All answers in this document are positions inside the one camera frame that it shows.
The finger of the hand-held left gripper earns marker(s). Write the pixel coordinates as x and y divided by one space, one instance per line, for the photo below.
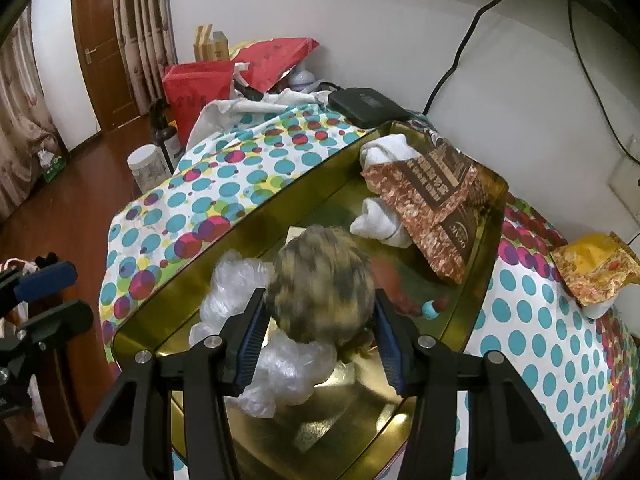
47 280
60 320

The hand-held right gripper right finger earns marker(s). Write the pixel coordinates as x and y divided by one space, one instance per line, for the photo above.
391 347

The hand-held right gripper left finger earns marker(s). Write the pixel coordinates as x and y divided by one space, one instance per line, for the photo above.
250 347

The large translucent white plastic bag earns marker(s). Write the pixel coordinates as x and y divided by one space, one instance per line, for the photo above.
290 370

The red figurine with beads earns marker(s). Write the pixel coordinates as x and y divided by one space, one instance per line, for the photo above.
400 285

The small white plastic bag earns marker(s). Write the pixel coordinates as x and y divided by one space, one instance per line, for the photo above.
232 285

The brown furry pompom ball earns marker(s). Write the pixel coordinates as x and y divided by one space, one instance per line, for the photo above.
320 285

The gold tin tray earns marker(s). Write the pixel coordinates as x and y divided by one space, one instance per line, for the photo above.
310 440

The brown snack packet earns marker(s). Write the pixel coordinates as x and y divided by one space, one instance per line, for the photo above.
430 200

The small green box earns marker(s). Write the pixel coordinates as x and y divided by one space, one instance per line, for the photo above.
52 167

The white rolled sock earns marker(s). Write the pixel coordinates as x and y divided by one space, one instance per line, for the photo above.
385 152
380 220

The white plastic jar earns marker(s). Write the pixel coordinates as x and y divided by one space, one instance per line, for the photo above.
147 170

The polka dot tablecloth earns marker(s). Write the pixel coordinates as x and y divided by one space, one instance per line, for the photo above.
225 190

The patterned beige curtain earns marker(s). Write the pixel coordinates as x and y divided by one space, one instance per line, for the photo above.
25 120
145 30

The dark glass bottle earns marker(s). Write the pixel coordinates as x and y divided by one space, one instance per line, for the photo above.
167 145

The yellow snack packet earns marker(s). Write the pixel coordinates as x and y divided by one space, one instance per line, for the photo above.
595 265

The brown wooden door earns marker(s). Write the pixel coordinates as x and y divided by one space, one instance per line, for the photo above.
100 60

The red paper bag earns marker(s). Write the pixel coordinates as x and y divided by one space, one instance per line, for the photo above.
195 95
275 60

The white plastic carrier bag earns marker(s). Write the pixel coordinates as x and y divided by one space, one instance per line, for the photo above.
220 112

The black power adapter box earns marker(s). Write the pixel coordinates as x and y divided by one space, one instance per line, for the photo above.
367 105

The white round diffuser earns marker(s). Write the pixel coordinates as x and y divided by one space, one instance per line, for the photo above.
301 75

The tan cardboard box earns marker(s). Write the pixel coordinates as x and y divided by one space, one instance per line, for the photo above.
220 47
202 45

